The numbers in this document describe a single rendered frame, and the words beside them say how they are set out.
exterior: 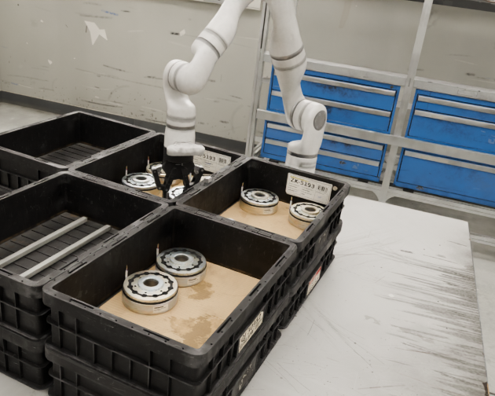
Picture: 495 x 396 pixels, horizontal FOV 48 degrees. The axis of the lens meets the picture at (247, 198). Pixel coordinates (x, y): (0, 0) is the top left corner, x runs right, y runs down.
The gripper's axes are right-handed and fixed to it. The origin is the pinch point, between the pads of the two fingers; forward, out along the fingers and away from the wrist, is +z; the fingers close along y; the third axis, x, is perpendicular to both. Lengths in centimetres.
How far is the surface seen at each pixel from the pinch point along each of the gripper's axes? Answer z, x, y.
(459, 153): 26, -93, -179
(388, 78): -6, -122, -146
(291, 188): -2.3, 2.8, -31.5
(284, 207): 2.3, 4.9, -29.2
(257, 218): 2.3, 10.1, -19.0
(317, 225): -7.6, 33.1, -22.7
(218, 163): -3.8, -13.6, -15.5
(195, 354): -8, 68, 14
